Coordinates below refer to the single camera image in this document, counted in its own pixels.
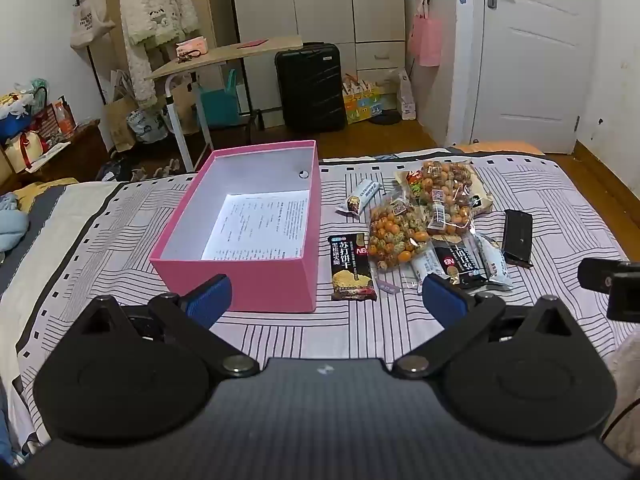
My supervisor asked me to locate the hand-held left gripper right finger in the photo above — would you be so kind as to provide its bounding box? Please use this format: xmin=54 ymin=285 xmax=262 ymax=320
xmin=391 ymin=274 xmax=583 ymax=379

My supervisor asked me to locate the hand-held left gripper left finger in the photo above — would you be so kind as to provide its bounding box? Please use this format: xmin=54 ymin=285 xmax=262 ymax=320
xmin=70 ymin=274 xmax=260 ymax=377

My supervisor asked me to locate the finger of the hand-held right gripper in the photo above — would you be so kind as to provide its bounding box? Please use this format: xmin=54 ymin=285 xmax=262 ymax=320
xmin=577 ymin=258 xmax=626 ymax=294
xmin=606 ymin=262 xmax=640 ymax=323

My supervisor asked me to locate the white snack packet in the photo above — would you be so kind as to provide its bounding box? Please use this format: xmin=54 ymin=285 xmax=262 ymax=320
xmin=410 ymin=242 xmax=446 ymax=294
xmin=472 ymin=232 xmax=515 ymax=291

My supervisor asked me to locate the black cracker packet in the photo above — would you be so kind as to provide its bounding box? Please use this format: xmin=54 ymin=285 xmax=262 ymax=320
xmin=432 ymin=240 xmax=490 ymax=291
xmin=327 ymin=233 xmax=377 ymax=302

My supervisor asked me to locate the pink cardboard box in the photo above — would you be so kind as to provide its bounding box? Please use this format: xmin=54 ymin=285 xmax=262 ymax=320
xmin=149 ymin=140 xmax=321 ymax=314

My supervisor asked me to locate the small bag of coated nuts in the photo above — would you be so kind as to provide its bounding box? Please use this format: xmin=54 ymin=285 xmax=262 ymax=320
xmin=368 ymin=195 xmax=432 ymax=273

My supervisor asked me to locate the large bag of coated nuts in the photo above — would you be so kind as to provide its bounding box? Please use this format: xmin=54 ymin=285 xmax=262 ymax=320
xmin=400 ymin=160 xmax=476 ymax=236

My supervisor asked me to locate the pale fluffy cloth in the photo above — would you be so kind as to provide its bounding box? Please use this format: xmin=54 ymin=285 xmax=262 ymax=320
xmin=602 ymin=332 xmax=640 ymax=411

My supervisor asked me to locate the striped bed sheet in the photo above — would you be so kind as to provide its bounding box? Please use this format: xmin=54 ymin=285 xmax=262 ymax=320
xmin=0 ymin=147 xmax=640 ymax=466

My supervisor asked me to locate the black flat case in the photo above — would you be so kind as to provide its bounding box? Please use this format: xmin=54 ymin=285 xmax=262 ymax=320
xmin=501 ymin=208 xmax=534 ymax=267

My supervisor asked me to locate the printed paper sheet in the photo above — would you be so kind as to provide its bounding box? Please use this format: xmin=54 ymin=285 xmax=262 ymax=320
xmin=201 ymin=189 xmax=312 ymax=261

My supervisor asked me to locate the beige snack packet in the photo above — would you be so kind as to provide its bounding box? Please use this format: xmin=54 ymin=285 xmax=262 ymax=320
xmin=395 ymin=162 xmax=494 ymax=221

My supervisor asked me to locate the small white snack bar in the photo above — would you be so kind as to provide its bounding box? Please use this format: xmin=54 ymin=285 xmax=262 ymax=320
xmin=335 ymin=178 xmax=382 ymax=217

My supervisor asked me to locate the orange mat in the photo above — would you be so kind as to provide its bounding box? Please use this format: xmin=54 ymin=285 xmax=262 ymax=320
xmin=455 ymin=140 xmax=546 ymax=157

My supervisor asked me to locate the black bag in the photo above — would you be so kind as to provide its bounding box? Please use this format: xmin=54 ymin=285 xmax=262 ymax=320
xmin=95 ymin=157 xmax=133 ymax=183

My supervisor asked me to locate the white printed bag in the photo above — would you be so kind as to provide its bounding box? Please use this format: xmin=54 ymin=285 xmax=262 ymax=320
xmin=127 ymin=108 xmax=169 ymax=143

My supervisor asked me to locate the wooden bedside table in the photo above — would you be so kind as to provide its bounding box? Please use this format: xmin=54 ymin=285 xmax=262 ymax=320
xmin=0 ymin=120 xmax=108 ymax=186

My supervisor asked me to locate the brown paper bag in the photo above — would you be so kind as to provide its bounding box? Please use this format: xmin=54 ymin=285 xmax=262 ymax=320
xmin=102 ymin=95 xmax=138 ymax=153

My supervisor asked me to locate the teal bag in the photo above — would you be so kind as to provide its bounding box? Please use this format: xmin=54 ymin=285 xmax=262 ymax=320
xmin=197 ymin=70 xmax=246 ymax=128

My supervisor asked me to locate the yellow pillow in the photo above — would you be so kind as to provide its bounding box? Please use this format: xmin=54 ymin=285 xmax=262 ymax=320
xmin=15 ymin=177 xmax=78 ymax=201

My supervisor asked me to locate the white plastic bag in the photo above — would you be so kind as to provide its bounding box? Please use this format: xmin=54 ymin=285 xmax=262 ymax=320
xmin=398 ymin=67 xmax=417 ymax=121

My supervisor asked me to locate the light blue cloth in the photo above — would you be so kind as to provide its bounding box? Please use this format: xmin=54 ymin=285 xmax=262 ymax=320
xmin=0 ymin=192 xmax=29 ymax=252

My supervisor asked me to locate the colourful cardboard box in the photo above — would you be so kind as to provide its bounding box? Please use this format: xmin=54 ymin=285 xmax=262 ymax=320
xmin=342 ymin=74 xmax=383 ymax=125

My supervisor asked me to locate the white door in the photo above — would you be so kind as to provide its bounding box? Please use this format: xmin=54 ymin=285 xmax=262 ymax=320
xmin=470 ymin=0 xmax=596 ymax=155

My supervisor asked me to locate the black suitcase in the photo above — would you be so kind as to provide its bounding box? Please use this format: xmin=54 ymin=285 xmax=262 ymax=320
xmin=274 ymin=43 xmax=347 ymax=133

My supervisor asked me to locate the cream gift bag red ribbon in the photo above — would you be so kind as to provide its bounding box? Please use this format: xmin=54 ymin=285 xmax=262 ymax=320
xmin=4 ymin=130 xmax=48 ymax=171

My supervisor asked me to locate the red patterned bag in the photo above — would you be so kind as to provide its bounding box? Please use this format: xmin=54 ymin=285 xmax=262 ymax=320
xmin=32 ymin=96 xmax=76 ymax=143

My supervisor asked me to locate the wooden side table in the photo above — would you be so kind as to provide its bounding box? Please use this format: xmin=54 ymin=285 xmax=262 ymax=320
xmin=145 ymin=35 xmax=304 ymax=171

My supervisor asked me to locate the pink pouch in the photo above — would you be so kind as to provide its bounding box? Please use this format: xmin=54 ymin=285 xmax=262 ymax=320
xmin=175 ymin=36 xmax=208 ymax=58

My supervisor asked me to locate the pink hanging bag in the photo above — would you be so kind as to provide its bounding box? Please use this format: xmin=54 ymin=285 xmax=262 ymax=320
xmin=409 ymin=2 xmax=443 ymax=67

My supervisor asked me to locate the blue gift bouquet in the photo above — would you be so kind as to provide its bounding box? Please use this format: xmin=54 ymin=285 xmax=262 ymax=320
xmin=0 ymin=91 xmax=36 ymax=138

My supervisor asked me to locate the white fluffy coat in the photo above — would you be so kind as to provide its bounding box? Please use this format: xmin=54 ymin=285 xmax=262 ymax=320
xmin=118 ymin=0 xmax=200 ymax=108

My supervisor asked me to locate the beige tote bag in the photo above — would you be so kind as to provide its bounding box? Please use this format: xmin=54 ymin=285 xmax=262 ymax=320
xmin=70 ymin=0 xmax=116 ymax=50

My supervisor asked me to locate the white wardrobe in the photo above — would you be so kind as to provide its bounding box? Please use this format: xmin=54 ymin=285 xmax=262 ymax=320
xmin=227 ymin=0 xmax=407 ymax=128

